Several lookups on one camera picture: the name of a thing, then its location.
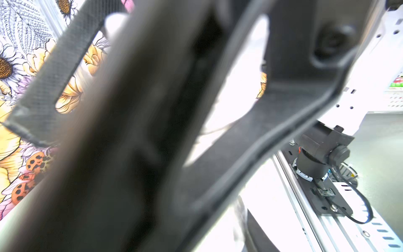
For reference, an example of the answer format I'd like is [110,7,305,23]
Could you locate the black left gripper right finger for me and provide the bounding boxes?
[1,1,376,252]

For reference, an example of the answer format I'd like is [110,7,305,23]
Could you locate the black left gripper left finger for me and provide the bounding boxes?
[3,0,126,147]

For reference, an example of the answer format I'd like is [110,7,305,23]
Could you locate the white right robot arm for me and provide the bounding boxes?
[288,1,403,182]

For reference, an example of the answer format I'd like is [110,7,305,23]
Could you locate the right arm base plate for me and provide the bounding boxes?
[281,143,353,215]

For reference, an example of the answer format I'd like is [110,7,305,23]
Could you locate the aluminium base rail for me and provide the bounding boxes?
[273,152,403,252]

